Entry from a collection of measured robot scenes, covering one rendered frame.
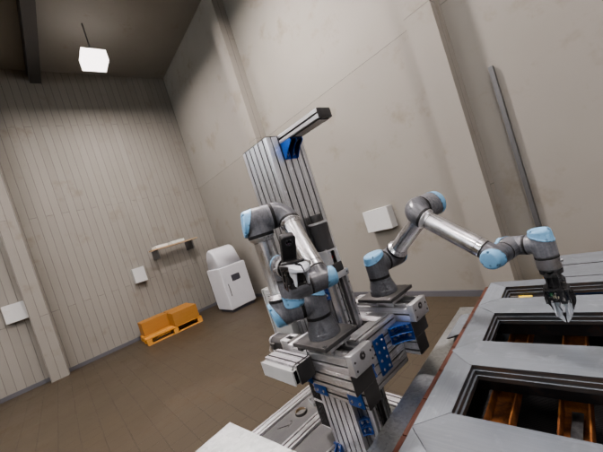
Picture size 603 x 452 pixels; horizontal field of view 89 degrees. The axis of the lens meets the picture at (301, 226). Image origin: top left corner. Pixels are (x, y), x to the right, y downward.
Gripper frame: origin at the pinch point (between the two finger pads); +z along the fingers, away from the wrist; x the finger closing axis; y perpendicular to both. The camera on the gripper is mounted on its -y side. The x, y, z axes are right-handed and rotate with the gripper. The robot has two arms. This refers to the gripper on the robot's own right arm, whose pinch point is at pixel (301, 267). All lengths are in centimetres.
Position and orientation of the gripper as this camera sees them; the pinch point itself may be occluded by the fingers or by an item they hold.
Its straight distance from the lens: 81.3
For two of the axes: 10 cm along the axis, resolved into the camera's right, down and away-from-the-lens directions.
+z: 2.6, -0.4, -9.7
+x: -9.4, 2.0, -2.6
